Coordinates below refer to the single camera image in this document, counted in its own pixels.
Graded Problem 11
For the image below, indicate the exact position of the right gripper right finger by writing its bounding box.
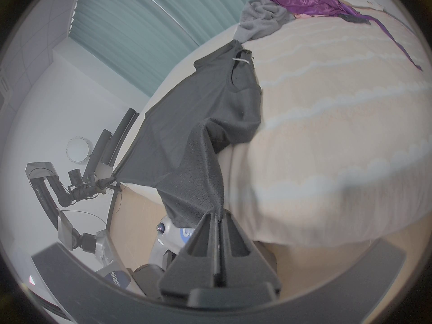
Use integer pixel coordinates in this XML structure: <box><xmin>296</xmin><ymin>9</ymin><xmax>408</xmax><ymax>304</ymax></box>
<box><xmin>218</xmin><ymin>211</ymin><xmax>282</xmax><ymax>298</ymax></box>

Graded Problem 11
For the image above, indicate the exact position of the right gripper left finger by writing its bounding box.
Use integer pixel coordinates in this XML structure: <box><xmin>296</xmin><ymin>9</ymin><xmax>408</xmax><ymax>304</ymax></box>
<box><xmin>159</xmin><ymin>211</ymin><xmax>219</xmax><ymax>298</ymax></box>

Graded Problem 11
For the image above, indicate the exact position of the black T-shirt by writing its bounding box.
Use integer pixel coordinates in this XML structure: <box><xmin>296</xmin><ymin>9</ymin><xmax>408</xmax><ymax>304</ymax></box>
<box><xmin>113</xmin><ymin>39</ymin><xmax>263</xmax><ymax>229</ymax></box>

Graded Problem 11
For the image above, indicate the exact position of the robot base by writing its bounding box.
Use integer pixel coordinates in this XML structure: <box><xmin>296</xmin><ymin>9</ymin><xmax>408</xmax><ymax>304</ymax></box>
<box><xmin>95</xmin><ymin>213</ymin><xmax>211</xmax><ymax>298</ymax></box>

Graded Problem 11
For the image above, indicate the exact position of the bed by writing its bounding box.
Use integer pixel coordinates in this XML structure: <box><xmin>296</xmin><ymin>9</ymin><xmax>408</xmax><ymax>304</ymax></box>
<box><xmin>107</xmin><ymin>0</ymin><xmax>432</xmax><ymax>249</ymax></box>

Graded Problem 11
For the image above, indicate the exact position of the round white object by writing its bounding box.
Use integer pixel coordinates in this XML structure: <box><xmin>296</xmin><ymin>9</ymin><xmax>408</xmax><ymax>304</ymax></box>
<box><xmin>66</xmin><ymin>137</ymin><xmax>92</xmax><ymax>163</ymax></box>

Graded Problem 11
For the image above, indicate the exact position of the grey garment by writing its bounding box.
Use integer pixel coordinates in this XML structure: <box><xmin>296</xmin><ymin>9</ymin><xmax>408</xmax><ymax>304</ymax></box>
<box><xmin>234</xmin><ymin>0</ymin><xmax>296</xmax><ymax>43</ymax></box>

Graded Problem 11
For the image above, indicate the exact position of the black garment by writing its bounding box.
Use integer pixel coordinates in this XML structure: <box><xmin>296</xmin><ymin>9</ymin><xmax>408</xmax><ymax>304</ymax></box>
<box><xmin>336</xmin><ymin>12</ymin><xmax>372</xmax><ymax>25</ymax></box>

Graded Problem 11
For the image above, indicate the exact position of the purple garment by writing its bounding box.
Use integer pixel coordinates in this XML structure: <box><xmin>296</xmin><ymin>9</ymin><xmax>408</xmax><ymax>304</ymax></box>
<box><xmin>258</xmin><ymin>0</ymin><xmax>424</xmax><ymax>72</ymax></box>

